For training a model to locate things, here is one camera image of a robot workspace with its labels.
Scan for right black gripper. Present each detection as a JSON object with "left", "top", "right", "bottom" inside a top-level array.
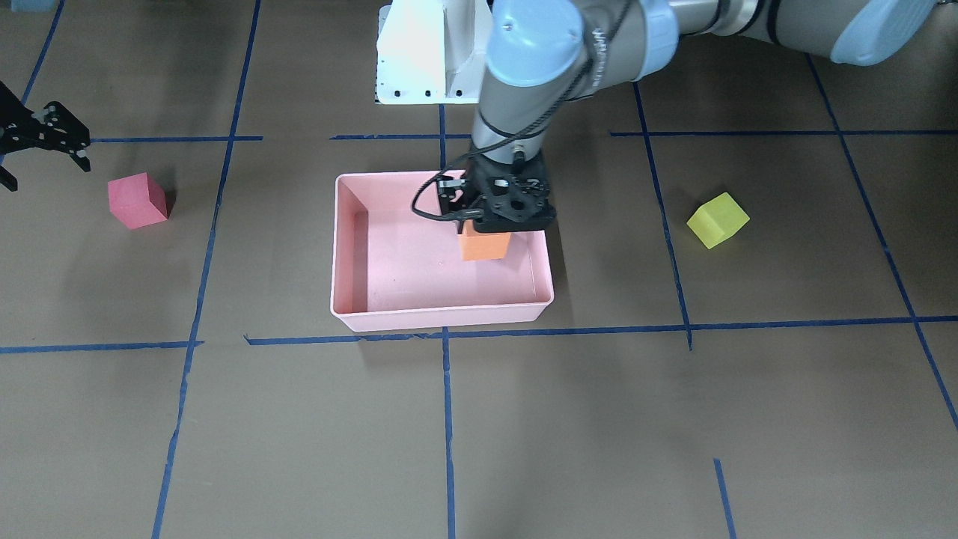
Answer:
[{"left": 1, "top": 82, "right": 91, "bottom": 173}]

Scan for white camera mast post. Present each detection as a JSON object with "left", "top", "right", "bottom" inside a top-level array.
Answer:
[{"left": 374, "top": 1, "right": 492, "bottom": 106}]

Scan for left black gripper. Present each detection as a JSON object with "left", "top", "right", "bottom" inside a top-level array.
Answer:
[{"left": 436, "top": 153, "right": 557, "bottom": 234}]

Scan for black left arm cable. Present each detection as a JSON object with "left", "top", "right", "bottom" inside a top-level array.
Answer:
[{"left": 411, "top": 0, "right": 637, "bottom": 223}]

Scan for red foam block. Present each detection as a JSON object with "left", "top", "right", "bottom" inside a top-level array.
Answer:
[{"left": 107, "top": 173, "right": 170, "bottom": 230}]

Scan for yellow foam block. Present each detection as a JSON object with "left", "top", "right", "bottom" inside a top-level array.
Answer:
[{"left": 686, "top": 192, "right": 751, "bottom": 249}]

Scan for orange foam block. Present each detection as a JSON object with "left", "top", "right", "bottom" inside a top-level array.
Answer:
[{"left": 458, "top": 219, "right": 513, "bottom": 261}]

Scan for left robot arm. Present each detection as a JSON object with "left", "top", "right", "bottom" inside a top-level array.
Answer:
[{"left": 411, "top": 1, "right": 935, "bottom": 234}]

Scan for pink plastic bin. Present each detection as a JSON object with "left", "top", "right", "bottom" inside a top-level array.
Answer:
[{"left": 329, "top": 171, "right": 555, "bottom": 333}]

